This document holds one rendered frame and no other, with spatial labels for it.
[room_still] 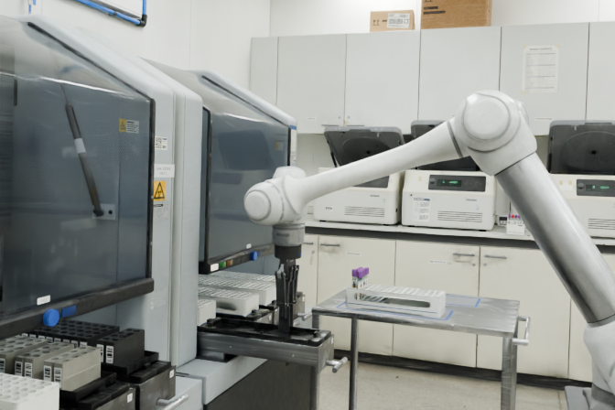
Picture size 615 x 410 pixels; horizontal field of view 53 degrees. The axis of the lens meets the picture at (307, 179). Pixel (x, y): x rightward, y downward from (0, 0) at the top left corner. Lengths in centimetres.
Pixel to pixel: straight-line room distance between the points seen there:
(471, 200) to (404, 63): 105
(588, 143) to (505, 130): 283
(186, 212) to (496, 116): 79
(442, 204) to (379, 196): 40
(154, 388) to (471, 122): 87
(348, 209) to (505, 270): 103
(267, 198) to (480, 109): 52
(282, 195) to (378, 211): 247
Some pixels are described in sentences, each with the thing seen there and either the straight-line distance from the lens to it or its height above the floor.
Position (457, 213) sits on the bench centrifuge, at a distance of 385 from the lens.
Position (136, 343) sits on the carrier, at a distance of 145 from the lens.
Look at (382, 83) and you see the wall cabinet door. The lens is 425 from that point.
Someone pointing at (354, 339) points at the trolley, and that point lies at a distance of 239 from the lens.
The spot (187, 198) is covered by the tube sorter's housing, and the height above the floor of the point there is 117.
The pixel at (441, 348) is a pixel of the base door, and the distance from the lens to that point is 398.
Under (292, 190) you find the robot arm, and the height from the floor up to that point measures 120.
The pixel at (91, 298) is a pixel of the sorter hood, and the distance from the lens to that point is 128.
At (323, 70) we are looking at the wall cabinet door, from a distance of 438.
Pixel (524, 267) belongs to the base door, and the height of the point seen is 71.
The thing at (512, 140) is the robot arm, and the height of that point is 133.
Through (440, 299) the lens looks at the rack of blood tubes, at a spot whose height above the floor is 87.
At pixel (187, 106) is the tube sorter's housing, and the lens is 159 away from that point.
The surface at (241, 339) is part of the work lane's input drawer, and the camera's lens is 168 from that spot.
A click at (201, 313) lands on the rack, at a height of 85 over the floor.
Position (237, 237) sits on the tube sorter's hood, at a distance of 184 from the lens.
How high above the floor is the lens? 126
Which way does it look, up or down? 1 degrees down
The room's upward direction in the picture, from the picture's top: 2 degrees clockwise
